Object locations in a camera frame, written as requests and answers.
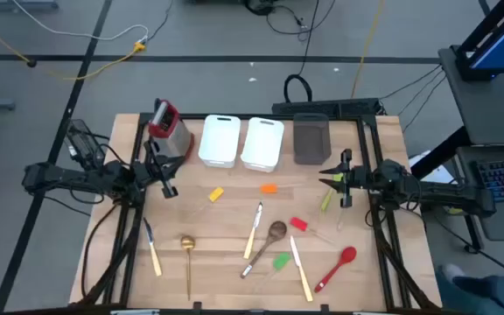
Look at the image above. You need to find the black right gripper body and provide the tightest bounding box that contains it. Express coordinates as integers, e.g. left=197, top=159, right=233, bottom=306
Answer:
left=340, top=148, right=384, bottom=209

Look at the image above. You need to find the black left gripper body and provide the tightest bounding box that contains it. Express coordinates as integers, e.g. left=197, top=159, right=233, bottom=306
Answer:
left=136, top=139, right=179, bottom=199

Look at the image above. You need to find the lime green silicone spoon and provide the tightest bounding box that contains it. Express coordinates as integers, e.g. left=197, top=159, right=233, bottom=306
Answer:
left=319, top=172, right=344, bottom=214

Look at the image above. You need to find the green silicone spatula clear handle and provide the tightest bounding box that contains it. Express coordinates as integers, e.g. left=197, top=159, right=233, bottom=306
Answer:
left=254, top=252, right=292, bottom=290
left=336, top=192, right=350, bottom=232

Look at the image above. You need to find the yellow block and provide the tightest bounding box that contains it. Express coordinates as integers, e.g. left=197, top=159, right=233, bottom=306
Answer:
left=190, top=186, right=226, bottom=218

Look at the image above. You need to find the gold metal spoon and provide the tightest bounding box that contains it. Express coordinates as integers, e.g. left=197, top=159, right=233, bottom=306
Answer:
left=179, top=234, right=197, bottom=302

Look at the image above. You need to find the table knife cream handle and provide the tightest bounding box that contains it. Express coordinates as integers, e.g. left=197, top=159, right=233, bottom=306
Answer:
left=143, top=217, right=164, bottom=277
left=289, top=234, right=314, bottom=303
left=242, top=201, right=264, bottom=261

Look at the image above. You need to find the red silicone spoon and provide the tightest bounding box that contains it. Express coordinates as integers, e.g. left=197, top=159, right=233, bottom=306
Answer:
left=313, top=246, right=358, bottom=294

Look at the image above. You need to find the brown wooden spoon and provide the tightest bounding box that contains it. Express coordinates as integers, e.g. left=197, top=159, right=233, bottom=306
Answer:
left=240, top=220, right=288, bottom=280

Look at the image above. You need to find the grey plastic bin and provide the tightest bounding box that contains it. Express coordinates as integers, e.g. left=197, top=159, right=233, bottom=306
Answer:
left=292, top=112, right=333, bottom=166

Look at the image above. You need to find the white plastic bin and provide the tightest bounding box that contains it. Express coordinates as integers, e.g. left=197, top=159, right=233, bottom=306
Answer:
left=240, top=116, right=286, bottom=173
left=198, top=114, right=242, bottom=169

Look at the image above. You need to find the black perforated metal box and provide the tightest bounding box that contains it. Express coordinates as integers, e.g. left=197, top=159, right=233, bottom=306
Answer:
left=271, top=97, right=385, bottom=118

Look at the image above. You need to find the white paper sheet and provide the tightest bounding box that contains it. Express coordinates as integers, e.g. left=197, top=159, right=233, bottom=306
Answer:
left=408, top=150, right=454, bottom=185

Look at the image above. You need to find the person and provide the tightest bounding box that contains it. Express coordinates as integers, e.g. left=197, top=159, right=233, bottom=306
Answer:
left=434, top=262, right=504, bottom=315

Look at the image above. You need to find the black wire mesh basket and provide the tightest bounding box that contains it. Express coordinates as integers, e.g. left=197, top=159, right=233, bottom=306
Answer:
left=62, top=118, right=107, bottom=172

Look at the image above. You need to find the coiled black cable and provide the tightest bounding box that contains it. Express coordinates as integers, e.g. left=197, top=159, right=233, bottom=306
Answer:
left=283, top=73, right=313, bottom=104

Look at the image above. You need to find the yellow floor cable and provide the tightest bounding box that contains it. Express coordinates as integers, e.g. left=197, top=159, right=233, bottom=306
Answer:
left=0, top=12, right=148, bottom=82
left=350, top=0, right=387, bottom=100

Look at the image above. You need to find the thick black cable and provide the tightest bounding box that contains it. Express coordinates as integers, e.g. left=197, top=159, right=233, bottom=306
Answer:
left=80, top=203, right=120, bottom=299

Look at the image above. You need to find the white floor cable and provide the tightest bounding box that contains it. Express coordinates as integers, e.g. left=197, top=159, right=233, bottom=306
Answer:
left=10, top=0, right=151, bottom=44

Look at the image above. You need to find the black floor cable bundle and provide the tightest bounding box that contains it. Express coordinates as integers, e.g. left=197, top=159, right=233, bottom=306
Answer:
left=242, top=0, right=323, bottom=43

